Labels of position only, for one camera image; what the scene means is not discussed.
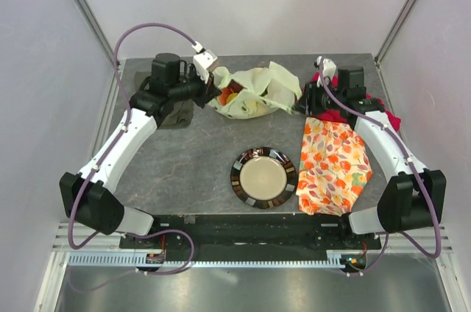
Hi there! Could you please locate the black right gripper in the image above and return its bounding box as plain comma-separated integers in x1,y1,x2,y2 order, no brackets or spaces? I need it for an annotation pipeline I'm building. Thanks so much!
291,78,346,116

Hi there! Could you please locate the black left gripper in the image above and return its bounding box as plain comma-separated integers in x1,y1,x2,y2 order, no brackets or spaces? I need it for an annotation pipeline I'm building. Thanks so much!
170,65,222,109

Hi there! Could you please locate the pale green plastic bag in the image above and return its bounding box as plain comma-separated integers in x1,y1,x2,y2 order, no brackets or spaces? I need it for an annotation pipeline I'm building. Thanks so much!
208,62,302,119

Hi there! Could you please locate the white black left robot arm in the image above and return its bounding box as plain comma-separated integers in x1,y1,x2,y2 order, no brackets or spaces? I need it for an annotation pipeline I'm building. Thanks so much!
59,50,221,248

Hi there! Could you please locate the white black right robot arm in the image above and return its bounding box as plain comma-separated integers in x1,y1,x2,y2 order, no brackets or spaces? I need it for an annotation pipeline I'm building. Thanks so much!
293,59,446,249

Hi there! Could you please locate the red fake peach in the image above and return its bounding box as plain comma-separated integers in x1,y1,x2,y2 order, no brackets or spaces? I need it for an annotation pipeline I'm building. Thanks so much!
218,81,244,106

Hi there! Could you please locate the red cloth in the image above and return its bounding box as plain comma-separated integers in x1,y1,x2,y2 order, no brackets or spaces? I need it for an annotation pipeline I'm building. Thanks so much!
310,70,400,131

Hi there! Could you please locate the dark olive cloth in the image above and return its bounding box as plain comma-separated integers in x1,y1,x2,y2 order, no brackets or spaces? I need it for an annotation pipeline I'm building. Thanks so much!
134,71,194,130

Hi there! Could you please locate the orange floral cloth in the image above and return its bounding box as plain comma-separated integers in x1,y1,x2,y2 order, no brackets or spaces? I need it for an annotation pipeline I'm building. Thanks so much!
296,118,372,216

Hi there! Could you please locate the cream plate with dark rim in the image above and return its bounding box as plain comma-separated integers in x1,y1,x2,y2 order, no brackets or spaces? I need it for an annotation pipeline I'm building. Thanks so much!
230,146,298,210

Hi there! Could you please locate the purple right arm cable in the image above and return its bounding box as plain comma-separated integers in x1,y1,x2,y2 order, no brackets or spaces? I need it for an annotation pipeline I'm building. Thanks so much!
317,57,442,277

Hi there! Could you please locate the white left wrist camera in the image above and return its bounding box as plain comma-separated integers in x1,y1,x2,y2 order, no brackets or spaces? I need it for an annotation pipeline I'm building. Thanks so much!
193,49,218,82

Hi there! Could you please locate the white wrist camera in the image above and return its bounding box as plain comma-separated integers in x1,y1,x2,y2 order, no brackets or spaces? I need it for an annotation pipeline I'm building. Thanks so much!
193,49,218,82
314,56,337,80

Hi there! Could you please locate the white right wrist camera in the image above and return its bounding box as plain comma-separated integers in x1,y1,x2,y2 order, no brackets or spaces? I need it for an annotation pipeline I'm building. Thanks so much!
314,56,337,80

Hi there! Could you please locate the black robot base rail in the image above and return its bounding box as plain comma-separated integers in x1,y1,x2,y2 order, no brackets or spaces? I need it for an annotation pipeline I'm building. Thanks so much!
119,213,381,261

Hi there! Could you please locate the right aluminium frame post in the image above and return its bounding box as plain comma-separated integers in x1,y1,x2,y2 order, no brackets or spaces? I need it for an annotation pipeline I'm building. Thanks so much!
374,0,442,65

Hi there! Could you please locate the aluminium frame post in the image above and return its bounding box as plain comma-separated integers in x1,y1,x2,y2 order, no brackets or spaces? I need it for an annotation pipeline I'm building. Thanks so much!
50,0,121,67
374,0,442,65

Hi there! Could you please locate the left aluminium frame post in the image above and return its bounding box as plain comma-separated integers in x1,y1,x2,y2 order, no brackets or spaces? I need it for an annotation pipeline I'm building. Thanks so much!
50,0,121,67

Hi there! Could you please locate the grey slotted cable duct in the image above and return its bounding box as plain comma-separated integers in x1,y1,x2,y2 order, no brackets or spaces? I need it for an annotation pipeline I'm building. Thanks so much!
68,251,365,267

